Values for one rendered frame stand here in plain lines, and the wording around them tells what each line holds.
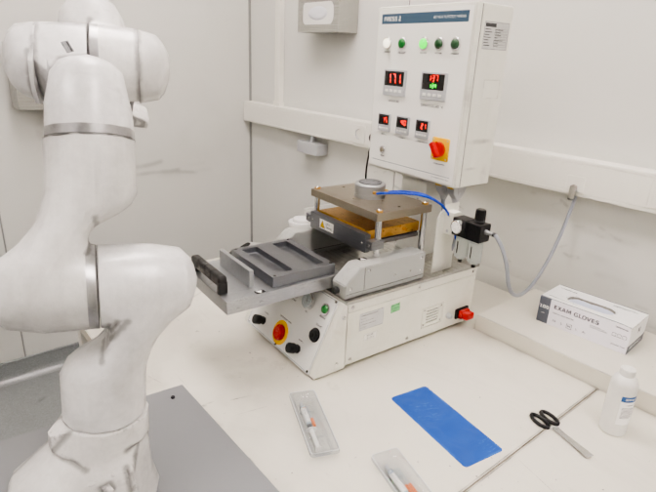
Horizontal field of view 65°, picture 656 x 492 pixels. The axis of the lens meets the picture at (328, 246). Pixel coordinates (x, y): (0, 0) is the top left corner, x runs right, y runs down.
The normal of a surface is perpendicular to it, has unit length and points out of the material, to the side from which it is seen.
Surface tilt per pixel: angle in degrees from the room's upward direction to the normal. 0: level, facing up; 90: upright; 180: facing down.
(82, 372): 51
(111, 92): 67
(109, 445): 87
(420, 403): 0
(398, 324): 90
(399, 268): 90
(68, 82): 61
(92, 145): 72
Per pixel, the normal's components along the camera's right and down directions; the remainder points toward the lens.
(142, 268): 0.36, -0.39
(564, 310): -0.74, 0.15
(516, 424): 0.04, -0.94
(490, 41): 0.59, 0.30
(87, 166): 0.41, 0.04
